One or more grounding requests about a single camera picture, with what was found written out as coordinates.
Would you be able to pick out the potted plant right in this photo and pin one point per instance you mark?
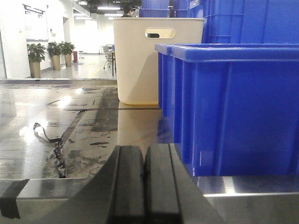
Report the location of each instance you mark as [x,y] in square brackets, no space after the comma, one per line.
[67,50]

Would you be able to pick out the person in black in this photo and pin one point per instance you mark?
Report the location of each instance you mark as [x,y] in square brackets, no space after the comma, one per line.
[127,12]

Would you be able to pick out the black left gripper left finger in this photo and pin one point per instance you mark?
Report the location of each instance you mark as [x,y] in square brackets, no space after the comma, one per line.
[114,196]

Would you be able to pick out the potted plant left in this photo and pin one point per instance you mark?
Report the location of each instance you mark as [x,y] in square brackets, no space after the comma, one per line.
[36,53]

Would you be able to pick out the potted plant middle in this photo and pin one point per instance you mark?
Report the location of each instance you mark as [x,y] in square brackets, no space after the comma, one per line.
[54,51]

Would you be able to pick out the large blue ribbed crate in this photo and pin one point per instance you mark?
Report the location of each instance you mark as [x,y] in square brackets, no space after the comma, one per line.
[248,21]

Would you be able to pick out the potted plant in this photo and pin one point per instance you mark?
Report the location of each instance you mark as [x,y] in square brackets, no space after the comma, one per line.
[54,51]
[67,50]
[36,53]

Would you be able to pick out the cream plastic basket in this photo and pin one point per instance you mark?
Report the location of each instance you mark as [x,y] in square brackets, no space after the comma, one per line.
[136,57]

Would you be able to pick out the blue target bin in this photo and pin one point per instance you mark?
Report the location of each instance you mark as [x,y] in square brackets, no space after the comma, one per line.
[232,109]

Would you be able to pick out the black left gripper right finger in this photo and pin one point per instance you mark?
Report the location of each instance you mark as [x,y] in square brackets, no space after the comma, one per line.
[171,196]

